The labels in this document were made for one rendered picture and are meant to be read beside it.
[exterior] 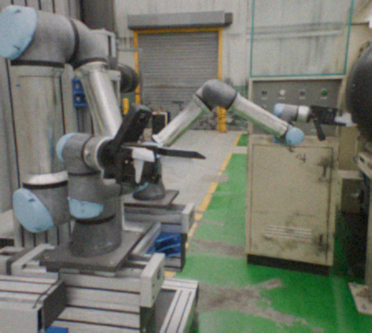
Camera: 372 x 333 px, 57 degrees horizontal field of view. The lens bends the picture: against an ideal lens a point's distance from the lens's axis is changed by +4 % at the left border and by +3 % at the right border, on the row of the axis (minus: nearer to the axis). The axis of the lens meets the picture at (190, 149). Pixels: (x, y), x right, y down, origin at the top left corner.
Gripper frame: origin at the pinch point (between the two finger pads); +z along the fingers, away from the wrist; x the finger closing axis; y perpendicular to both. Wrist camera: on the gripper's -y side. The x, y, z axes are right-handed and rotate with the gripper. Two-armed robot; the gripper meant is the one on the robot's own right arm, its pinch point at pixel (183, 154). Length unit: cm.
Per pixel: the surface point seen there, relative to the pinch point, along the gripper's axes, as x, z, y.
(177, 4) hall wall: -750, -660, -380
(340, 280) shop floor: -184, -11, 82
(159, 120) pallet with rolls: -521, -490, -20
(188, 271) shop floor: -131, -91, 89
